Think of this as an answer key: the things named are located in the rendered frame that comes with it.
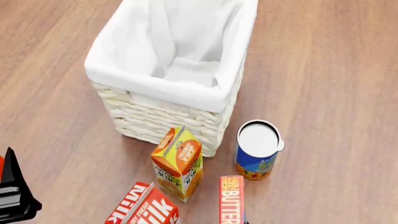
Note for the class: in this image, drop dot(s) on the white wicker basket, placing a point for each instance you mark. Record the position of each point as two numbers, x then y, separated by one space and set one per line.
161 121

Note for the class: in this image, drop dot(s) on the red milk carton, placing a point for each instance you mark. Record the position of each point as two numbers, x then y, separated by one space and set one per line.
146 207

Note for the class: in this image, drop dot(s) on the white cloth basket liner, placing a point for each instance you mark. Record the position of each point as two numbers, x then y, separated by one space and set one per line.
133 58

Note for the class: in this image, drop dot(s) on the red butter box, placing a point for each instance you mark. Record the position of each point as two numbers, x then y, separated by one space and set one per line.
231 200

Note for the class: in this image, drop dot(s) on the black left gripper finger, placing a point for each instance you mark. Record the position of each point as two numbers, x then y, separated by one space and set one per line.
12 168

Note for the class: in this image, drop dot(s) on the orange juice carton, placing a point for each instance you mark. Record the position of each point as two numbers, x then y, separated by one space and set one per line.
177 168

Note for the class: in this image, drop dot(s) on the blue soup can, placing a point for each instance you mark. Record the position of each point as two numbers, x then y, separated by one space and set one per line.
255 163

